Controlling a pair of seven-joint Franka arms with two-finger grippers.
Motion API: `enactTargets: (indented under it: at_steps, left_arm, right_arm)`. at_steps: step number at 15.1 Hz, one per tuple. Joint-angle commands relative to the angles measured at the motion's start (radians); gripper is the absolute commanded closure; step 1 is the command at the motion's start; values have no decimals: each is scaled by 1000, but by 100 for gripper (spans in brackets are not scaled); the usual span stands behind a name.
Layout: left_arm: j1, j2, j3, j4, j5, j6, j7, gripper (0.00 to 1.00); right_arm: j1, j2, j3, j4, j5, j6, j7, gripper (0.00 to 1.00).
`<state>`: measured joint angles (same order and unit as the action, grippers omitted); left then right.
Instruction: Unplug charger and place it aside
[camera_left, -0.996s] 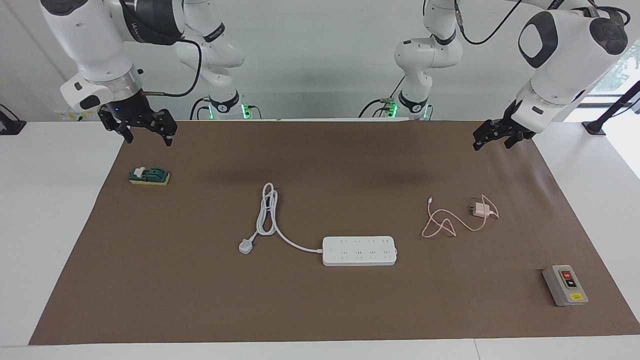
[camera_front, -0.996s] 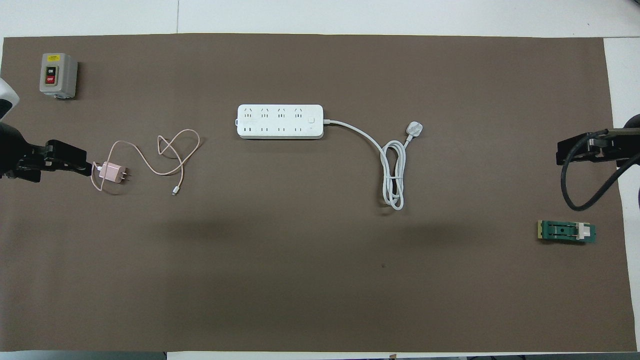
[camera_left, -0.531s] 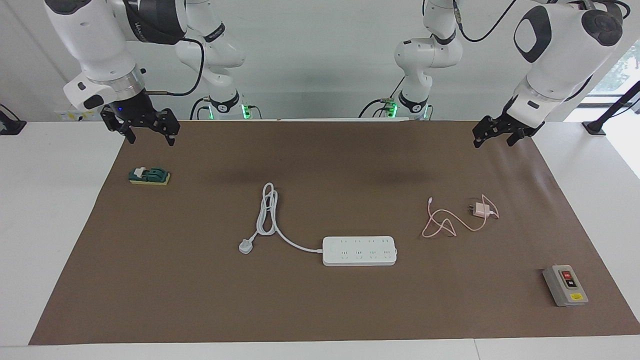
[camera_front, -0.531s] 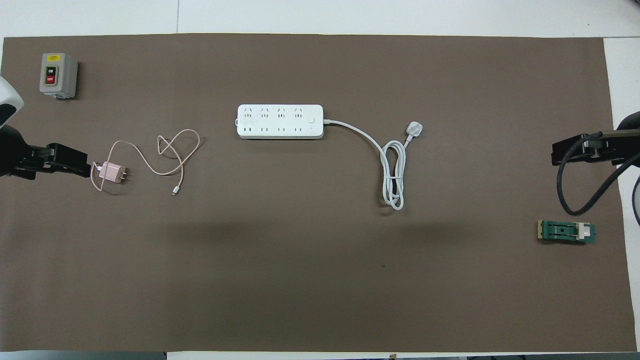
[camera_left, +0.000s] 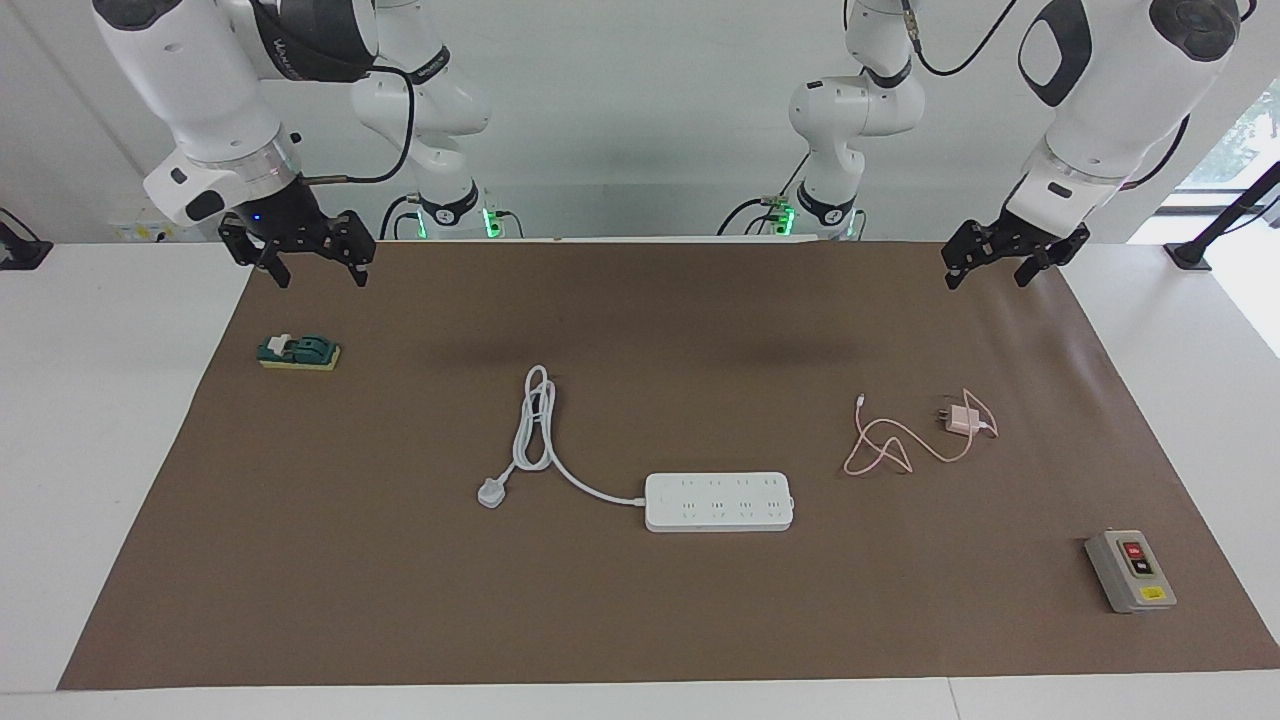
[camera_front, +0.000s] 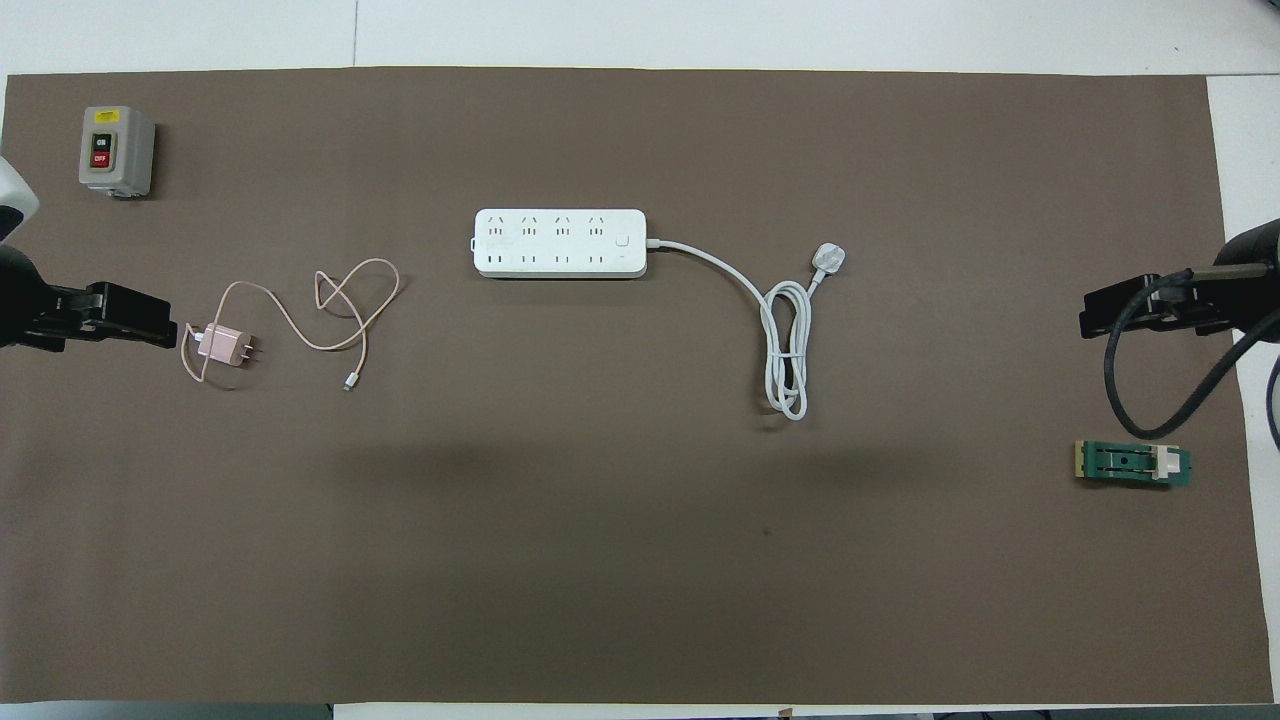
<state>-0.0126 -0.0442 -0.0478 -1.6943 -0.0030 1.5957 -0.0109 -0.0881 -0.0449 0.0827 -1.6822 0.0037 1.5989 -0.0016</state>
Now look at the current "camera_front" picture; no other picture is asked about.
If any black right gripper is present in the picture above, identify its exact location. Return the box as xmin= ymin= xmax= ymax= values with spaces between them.
xmin=1079 ymin=268 xmax=1239 ymax=340

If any brown table mat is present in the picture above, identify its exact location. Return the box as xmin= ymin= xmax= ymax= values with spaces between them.
xmin=0 ymin=67 xmax=1275 ymax=706

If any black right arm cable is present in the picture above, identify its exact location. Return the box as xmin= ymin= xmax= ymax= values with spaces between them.
xmin=1102 ymin=264 xmax=1280 ymax=441

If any green circuit board module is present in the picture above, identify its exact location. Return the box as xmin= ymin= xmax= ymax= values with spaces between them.
xmin=1074 ymin=440 xmax=1193 ymax=491

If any pink charging cable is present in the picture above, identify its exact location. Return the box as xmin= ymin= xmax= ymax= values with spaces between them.
xmin=180 ymin=258 xmax=403 ymax=392

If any grey on-off switch box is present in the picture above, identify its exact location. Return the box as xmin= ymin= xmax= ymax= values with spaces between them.
xmin=79 ymin=106 xmax=158 ymax=200

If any white power cord with plug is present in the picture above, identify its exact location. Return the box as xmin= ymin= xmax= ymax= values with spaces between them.
xmin=645 ymin=238 xmax=848 ymax=421

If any white power strip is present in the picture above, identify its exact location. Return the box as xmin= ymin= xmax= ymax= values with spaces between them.
xmin=473 ymin=208 xmax=649 ymax=280

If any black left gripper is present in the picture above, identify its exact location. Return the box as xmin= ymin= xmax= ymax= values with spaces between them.
xmin=0 ymin=282 xmax=180 ymax=353

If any pink charger adapter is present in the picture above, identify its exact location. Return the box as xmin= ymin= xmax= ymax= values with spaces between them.
xmin=194 ymin=322 xmax=267 ymax=370

